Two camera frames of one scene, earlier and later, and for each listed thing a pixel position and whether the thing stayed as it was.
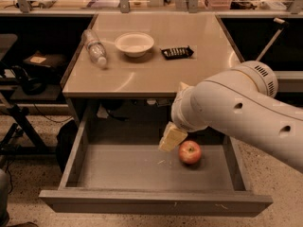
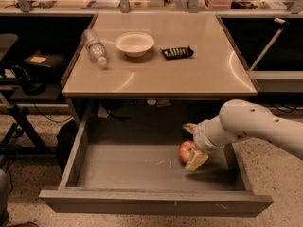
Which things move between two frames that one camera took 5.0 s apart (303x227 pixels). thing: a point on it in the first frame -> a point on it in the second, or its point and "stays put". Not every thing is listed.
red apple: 189,151 stays put
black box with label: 51,61 stays put
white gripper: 178,111 -> 200,137
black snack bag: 176,53 stays put
